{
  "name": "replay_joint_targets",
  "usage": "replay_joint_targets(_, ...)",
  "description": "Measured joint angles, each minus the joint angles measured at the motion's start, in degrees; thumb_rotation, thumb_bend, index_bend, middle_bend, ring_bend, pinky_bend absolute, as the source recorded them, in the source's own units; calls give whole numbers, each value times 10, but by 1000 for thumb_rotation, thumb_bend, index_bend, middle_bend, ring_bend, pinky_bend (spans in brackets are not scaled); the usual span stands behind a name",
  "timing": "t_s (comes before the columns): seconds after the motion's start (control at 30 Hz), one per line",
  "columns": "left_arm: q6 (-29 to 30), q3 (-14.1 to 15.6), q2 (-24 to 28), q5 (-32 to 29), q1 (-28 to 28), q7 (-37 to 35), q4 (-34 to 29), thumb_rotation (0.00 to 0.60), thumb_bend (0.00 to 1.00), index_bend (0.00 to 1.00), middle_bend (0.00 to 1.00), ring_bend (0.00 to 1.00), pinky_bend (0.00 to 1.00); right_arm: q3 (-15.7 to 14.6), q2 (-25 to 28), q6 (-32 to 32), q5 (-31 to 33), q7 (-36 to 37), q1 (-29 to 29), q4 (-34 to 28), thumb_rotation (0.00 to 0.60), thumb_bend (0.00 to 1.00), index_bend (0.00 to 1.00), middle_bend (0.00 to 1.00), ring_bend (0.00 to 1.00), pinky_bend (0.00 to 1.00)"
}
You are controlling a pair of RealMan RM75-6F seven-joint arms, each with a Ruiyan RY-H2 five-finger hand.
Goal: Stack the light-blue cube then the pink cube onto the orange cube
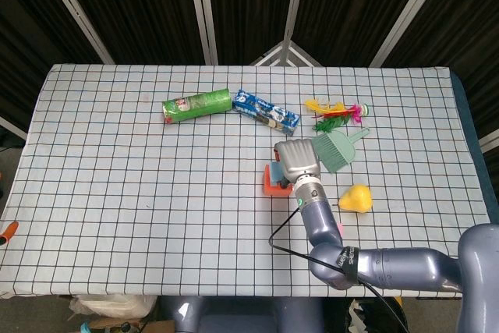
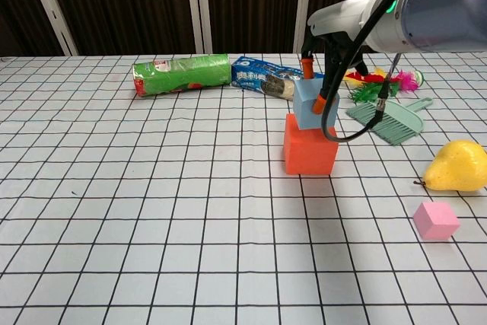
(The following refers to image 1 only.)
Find white plastic bag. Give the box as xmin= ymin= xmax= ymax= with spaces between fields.
xmin=69 ymin=294 xmax=157 ymax=321

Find colourful feather shuttlecock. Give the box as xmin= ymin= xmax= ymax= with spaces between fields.
xmin=303 ymin=97 xmax=370 ymax=134

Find mint green small dustpan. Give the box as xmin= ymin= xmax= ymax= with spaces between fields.
xmin=326 ymin=126 xmax=370 ymax=165

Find white crumpled paper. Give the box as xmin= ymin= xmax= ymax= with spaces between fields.
xmin=348 ymin=299 xmax=366 ymax=328

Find dark folding screen white frames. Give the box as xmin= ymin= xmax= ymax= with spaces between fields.
xmin=0 ymin=0 xmax=499 ymax=151

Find grey-blue robot torso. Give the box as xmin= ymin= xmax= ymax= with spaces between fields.
xmin=157 ymin=296 xmax=324 ymax=333

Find orange foam cube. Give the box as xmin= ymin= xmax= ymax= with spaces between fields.
xmin=264 ymin=164 xmax=294 ymax=197

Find blue cookie box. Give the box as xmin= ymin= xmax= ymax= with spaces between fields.
xmin=232 ymin=89 xmax=301 ymax=138

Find green plastic dustpan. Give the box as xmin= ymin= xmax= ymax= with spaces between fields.
xmin=310 ymin=133 xmax=348 ymax=175

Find light blue foam cube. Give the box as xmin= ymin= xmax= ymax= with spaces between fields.
xmin=268 ymin=161 xmax=289 ymax=189

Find yellow toy pear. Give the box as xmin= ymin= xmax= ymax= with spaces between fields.
xmin=331 ymin=183 xmax=373 ymax=215

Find green chip can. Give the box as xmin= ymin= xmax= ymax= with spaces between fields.
xmin=161 ymin=88 xmax=234 ymax=126

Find brown cardboard box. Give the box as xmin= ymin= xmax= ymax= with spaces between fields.
xmin=87 ymin=319 xmax=176 ymax=333

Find white checked tablecloth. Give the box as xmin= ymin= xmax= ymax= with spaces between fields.
xmin=0 ymin=62 xmax=499 ymax=299

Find white metal frame stand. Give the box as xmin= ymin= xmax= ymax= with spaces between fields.
xmin=249 ymin=39 xmax=323 ymax=68

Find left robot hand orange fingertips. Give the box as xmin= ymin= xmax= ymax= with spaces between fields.
xmin=0 ymin=221 xmax=19 ymax=247

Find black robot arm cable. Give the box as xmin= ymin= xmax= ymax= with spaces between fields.
xmin=267 ymin=206 xmax=410 ymax=333

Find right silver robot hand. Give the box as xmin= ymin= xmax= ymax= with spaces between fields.
xmin=272 ymin=138 xmax=323 ymax=190

